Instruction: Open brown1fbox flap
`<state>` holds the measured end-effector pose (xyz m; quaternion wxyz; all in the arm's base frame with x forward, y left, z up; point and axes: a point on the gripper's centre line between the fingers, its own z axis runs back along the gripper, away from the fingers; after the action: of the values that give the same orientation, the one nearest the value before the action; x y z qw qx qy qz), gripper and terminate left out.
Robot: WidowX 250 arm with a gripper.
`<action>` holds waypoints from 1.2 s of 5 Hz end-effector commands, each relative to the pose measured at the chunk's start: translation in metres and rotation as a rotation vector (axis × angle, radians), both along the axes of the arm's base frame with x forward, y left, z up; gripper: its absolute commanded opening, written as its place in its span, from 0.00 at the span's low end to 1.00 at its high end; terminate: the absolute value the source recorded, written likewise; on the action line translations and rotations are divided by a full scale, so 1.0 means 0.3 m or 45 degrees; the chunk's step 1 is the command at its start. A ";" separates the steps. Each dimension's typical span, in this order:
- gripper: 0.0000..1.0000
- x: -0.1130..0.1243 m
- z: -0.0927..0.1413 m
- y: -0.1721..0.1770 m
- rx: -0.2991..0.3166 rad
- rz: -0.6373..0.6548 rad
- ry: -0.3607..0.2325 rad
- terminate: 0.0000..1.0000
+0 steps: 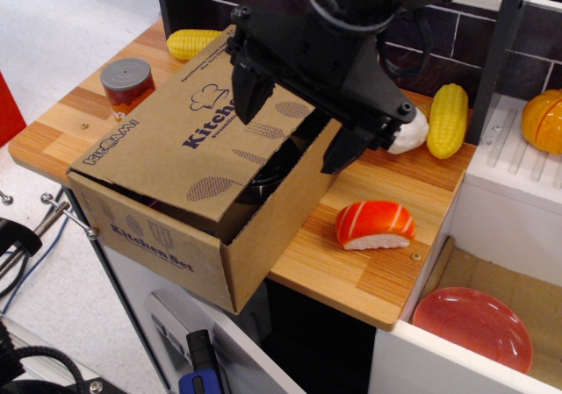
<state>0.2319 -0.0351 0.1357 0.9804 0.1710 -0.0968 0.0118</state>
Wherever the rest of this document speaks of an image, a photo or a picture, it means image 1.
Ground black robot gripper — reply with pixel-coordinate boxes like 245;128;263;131
227;5;416;175

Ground brown cardboard kitchen set box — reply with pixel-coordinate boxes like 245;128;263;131
68;26;340;313

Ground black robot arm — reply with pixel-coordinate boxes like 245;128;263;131
227;0;450;175

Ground black 3D mouse device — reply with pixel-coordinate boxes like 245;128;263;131
236;139;301;204

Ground white toy rice ball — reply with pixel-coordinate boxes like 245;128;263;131
387;109;429;154

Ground salmon nigiri sushi toy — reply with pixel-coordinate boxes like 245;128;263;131
335;200;416;250

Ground yellow toy corn left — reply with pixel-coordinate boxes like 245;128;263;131
166;29;220;61

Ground yellow toy corn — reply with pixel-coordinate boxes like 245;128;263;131
426;83;468;159
166;29;220;61

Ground yellow toy corn right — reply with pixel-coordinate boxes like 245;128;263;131
426;83;468;159

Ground grey lid toy can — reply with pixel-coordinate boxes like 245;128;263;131
100;58;155;122

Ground white dish rack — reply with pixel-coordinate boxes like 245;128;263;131
465;96;561;211

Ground orange toy pumpkin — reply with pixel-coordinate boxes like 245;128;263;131
522;89;561;155

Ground red plastic plate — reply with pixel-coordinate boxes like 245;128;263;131
412;287;534;375

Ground red object at left edge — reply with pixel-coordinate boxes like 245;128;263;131
0;75;27;147

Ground black metal clamp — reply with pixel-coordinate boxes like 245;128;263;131
1;193;99;277

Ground dark grey vertical post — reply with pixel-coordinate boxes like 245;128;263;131
465;0;529;146

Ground blue cable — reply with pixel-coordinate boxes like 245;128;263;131
0;187;71;316

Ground blue black handle tool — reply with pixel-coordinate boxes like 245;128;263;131
178;330;225;394

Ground black braided cable bottom left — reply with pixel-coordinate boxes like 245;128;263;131
0;321;104;394

